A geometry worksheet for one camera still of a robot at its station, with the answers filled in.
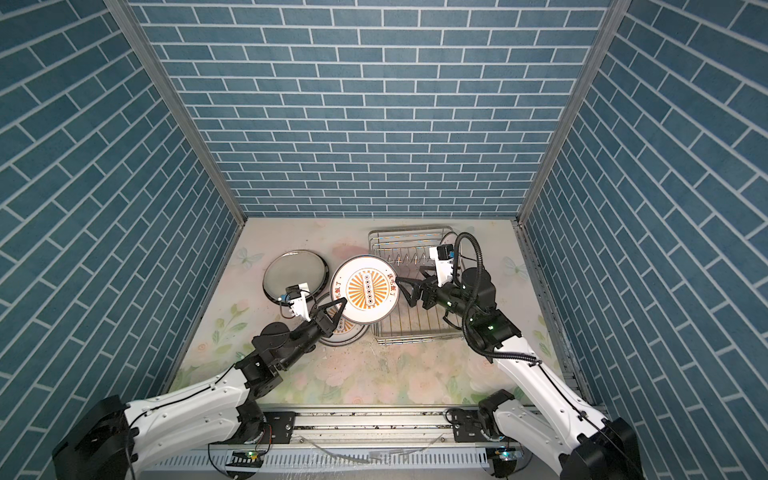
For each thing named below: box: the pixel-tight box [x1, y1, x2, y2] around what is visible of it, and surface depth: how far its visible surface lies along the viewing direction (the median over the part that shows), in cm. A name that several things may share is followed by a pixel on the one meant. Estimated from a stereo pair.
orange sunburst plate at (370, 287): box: [331, 255, 400, 325], surface depth 77 cm
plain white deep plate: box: [262, 250, 329, 303], surface depth 103 cm
